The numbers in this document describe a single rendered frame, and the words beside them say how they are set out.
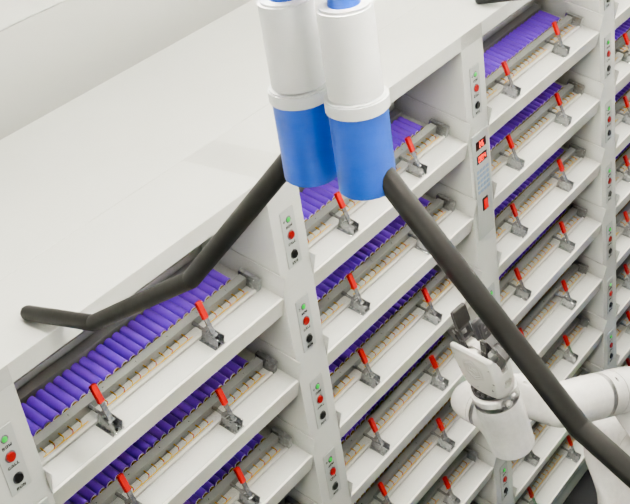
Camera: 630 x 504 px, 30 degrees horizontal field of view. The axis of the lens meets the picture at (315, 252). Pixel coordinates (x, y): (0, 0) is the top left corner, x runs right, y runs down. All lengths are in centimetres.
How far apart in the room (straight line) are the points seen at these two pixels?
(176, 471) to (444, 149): 99
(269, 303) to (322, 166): 102
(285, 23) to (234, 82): 139
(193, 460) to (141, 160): 58
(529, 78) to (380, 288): 74
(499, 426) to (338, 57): 109
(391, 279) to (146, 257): 81
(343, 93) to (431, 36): 150
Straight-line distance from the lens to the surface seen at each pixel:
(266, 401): 231
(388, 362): 268
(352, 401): 258
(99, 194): 218
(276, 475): 244
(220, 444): 223
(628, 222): 382
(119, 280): 189
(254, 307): 221
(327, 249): 235
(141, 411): 203
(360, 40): 112
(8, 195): 227
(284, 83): 118
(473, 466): 328
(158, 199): 211
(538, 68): 305
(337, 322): 248
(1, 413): 180
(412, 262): 265
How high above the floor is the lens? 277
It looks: 31 degrees down
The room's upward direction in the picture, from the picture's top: 9 degrees counter-clockwise
